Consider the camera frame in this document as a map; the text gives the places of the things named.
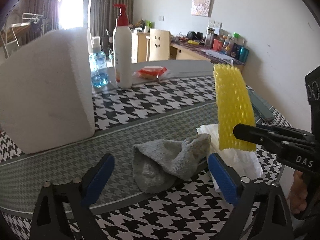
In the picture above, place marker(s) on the blue liquid spray bottle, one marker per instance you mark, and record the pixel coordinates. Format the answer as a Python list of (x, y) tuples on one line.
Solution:
[(98, 65)]

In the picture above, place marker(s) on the grey sock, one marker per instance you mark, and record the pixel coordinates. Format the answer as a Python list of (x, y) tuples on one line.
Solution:
[(170, 162)]

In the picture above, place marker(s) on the long wooden desk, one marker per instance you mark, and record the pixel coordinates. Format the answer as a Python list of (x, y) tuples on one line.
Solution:
[(180, 50)]

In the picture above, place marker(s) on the houndstooth table cloth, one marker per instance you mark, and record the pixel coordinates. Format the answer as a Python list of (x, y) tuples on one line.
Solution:
[(130, 125)]

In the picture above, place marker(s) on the smiley face wooden chair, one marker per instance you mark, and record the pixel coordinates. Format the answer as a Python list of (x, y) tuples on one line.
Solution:
[(160, 44)]

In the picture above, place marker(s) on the anime wall poster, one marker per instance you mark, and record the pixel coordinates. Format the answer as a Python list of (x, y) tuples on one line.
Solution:
[(200, 7)]

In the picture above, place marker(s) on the far metal bunk bed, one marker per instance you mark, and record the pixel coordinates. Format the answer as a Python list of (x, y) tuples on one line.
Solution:
[(25, 30)]

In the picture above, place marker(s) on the glass balcony door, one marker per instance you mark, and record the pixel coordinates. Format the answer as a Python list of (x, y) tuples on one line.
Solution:
[(74, 13)]

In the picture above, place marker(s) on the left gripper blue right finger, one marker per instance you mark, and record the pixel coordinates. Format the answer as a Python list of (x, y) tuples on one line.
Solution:
[(226, 178)]

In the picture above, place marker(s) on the white styrofoam box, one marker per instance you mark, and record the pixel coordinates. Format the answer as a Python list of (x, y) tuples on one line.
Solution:
[(46, 92)]

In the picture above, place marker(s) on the person's right hand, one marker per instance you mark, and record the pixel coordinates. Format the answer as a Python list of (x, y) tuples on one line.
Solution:
[(298, 193)]

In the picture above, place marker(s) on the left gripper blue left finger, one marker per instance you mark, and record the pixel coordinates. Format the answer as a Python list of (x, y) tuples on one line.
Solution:
[(95, 179)]

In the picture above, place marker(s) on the teal bottle on desk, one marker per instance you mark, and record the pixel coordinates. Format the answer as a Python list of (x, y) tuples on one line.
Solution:
[(243, 54)]

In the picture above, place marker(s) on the left brown curtain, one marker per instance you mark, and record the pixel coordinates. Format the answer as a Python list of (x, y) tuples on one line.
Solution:
[(47, 8)]

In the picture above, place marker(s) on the right brown curtain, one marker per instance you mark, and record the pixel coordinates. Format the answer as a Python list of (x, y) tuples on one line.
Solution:
[(103, 15)]

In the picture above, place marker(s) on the yellow foam net sleeve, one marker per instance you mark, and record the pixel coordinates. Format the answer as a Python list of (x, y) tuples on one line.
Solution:
[(233, 106)]

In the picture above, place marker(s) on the papers on desk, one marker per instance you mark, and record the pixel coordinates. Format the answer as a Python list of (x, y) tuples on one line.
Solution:
[(223, 57)]

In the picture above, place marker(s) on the brown curtain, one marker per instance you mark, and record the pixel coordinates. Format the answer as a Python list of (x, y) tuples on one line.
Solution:
[(103, 15), (47, 8)]

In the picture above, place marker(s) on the red snack packet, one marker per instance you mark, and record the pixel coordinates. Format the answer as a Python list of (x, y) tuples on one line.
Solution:
[(151, 72)]

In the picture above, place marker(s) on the white lotion pump bottle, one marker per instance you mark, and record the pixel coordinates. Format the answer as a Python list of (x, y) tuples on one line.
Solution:
[(122, 49)]

